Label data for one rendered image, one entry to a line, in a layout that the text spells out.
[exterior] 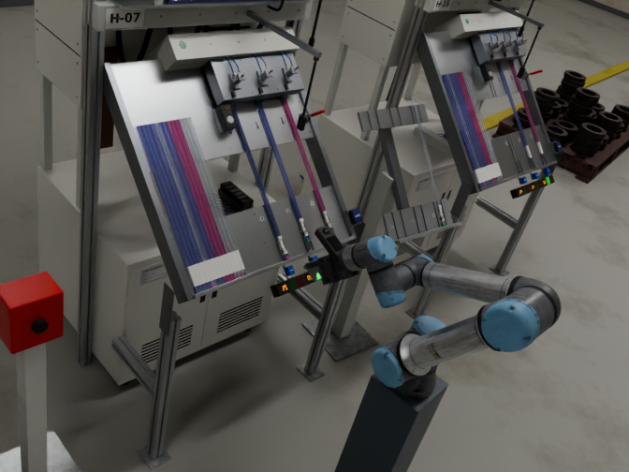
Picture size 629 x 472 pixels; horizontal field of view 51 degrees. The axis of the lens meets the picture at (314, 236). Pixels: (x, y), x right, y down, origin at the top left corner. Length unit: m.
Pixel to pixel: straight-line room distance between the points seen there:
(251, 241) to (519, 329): 0.89
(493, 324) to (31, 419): 1.33
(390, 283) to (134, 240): 0.91
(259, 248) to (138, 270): 0.40
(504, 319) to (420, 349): 0.30
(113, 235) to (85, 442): 0.71
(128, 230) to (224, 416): 0.78
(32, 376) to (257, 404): 0.95
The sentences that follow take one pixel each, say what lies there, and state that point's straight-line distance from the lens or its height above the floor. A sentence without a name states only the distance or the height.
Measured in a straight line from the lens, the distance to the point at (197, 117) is 2.10.
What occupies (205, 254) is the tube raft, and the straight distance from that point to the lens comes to 1.96.
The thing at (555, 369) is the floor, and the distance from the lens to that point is 3.36.
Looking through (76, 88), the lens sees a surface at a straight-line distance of 2.20.
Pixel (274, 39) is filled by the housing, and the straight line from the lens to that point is 2.29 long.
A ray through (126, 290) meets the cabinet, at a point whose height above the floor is 0.51.
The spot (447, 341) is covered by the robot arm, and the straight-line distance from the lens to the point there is 1.72.
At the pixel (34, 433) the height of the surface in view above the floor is 0.25.
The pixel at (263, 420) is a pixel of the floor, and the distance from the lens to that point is 2.59.
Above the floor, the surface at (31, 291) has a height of 0.78.
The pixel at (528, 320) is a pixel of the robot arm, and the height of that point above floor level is 1.11.
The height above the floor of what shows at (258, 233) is 0.79.
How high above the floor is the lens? 1.98
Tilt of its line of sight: 34 degrees down
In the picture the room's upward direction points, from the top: 15 degrees clockwise
